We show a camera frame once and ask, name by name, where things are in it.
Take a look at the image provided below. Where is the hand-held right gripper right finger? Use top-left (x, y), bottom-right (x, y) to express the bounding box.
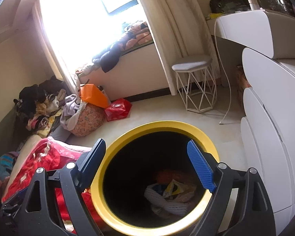
top-left (187, 140), bottom-right (277, 236)

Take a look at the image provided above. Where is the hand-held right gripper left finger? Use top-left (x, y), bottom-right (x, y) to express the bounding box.
top-left (18, 138), bottom-right (107, 236)

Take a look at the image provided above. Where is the yellow and white snack wrapper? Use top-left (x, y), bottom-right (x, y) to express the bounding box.
top-left (162, 179), bottom-right (197, 200)

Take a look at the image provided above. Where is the red mesh net bag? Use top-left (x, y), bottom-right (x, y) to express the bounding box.
top-left (154, 168), bottom-right (197, 185)

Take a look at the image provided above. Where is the white foam net sleeve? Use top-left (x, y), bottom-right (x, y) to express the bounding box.
top-left (145, 183), bottom-right (190, 216)

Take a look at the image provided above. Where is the yellow trash bin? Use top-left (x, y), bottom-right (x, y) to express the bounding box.
top-left (90, 121), bottom-right (222, 236)

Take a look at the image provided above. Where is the floral fabric bag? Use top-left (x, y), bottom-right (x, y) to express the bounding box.
top-left (70, 102), bottom-right (106, 137)

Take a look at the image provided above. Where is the striped knit cloth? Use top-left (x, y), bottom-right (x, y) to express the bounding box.
top-left (0, 151), bottom-right (18, 185)

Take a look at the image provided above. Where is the red floral blanket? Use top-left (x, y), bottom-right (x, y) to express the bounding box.
top-left (1, 138), bottom-right (106, 236)

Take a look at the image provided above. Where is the white garment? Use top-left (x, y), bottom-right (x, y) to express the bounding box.
top-left (60, 94), bottom-right (86, 131)

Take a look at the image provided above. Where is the red plastic bag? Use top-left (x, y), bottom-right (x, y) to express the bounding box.
top-left (104, 98), bottom-right (133, 122)

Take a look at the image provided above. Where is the orange bag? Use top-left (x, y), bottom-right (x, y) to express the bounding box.
top-left (79, 84), bottom-right (111, 109)

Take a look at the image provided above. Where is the white drawer cabinet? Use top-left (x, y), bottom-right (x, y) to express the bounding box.
top-left (240, 47), bottom-right (295, 236)

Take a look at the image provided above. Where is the pile of clothes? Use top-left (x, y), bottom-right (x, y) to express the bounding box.
top-left (13, 76), bottom-right (72, 138)

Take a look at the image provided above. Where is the brown cardboard box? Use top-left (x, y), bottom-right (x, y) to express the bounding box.
top-left (235, 65), bottom-right (252, 107)

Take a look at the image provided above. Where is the dark clothing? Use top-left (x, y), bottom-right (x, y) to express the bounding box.
top-left (92, 43), bottom-right (124, 73)

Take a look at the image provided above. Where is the patterned windowsill blanket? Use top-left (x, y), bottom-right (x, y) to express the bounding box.
top-left (75, 20), bottom-right (154, 78)

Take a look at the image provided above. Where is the wide cream curtain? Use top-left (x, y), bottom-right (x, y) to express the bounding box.
top-left (130, 0), bottom-right (218, 96)

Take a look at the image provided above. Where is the black bag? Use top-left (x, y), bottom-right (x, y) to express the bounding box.
top-left (210, 0), bottom-right (249, 14)

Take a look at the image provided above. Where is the white cable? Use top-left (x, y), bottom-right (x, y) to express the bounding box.
top-left (213, 17), bottom-right (233, 126)

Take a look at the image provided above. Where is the white wire stool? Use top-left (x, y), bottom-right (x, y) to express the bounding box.
top-left (171, 53), bottom-right (217, 113)

